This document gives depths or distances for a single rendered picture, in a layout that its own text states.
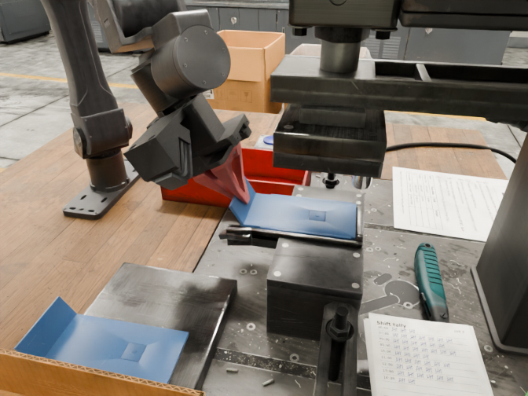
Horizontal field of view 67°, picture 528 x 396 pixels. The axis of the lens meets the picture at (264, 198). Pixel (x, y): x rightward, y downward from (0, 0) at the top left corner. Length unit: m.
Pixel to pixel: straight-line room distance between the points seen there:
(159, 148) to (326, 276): 0.22
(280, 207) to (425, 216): 0.29
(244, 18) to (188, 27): 4.78
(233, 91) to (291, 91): 2.44
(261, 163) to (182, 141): 0.36
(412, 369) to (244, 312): 0.20
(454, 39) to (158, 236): 4.56
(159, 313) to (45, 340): 0.12
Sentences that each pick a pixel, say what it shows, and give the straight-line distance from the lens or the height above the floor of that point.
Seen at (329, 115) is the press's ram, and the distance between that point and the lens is 0.38.
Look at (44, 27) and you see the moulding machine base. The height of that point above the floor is 0.14.
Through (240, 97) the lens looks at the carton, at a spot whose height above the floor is 0.39.
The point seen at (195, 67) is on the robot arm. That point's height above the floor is 1.19.
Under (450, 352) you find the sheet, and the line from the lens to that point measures 0.45.
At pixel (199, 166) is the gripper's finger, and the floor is 1.07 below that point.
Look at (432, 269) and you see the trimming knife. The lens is 0.58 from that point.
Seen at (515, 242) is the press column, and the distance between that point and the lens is 0.52.
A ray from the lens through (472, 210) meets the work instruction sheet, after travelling 0.77.
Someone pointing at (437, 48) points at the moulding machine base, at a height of 0.32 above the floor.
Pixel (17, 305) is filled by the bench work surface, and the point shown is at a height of 0.90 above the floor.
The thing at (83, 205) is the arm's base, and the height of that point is 0.91.
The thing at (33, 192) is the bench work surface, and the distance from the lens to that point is 0.85.
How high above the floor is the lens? 1.28
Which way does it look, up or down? 32 degrees down
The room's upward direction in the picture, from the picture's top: straight up
